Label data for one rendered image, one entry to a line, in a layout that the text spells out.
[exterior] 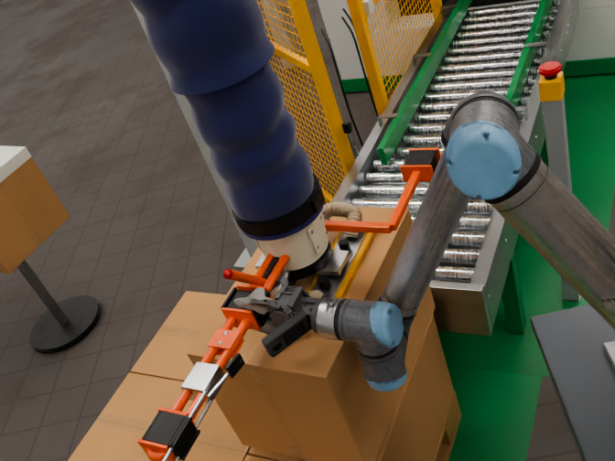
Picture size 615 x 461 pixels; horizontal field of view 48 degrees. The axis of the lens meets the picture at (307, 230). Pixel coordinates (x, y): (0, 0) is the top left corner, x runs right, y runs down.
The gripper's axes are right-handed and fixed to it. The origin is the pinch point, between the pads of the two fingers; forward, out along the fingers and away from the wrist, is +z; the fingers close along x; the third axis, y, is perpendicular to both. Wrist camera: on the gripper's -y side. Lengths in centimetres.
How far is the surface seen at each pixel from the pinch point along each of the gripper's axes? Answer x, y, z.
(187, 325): -58, 39, 69
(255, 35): 54, 27, -11
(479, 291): -50, 61, -34
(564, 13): -51, 255, -33
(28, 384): -113, 33, 191
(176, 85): 50, 17, 5
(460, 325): -67, 61, -25
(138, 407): -58, 3, 67
